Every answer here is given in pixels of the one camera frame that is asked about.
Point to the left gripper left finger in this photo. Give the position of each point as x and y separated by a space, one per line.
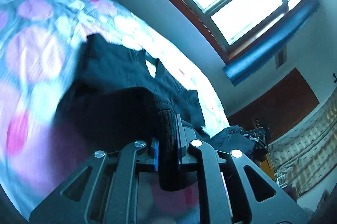
154 153

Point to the brown wooden wardrobe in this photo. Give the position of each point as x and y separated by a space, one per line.
280 109

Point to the patterned beige fabric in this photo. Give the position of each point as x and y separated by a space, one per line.
308 155

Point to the black sweatshirt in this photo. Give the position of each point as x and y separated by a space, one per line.
113 101

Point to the blue curtain right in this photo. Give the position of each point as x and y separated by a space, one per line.
270 43

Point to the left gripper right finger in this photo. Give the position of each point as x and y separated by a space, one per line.
191 149

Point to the polka dot bed sheet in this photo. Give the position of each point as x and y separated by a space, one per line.
39 46

